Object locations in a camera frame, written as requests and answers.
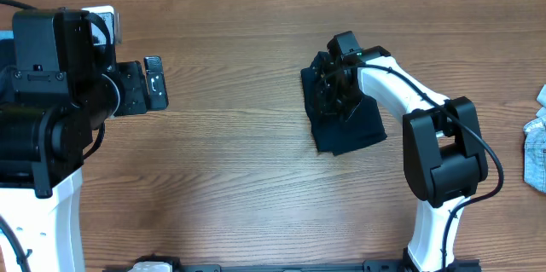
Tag dark navy t-shirt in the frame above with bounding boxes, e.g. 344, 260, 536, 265
300, 55, 386, 156

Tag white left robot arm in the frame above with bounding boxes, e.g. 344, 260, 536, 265
1, 3, 169, 271

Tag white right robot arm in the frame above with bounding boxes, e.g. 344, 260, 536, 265
300, 32, 488, 271

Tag folded light blue jeans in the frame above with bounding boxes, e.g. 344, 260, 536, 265
0, 31, 14, 42

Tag grey white crumpled cloth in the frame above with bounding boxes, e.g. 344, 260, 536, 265
523, 86, 545, 193

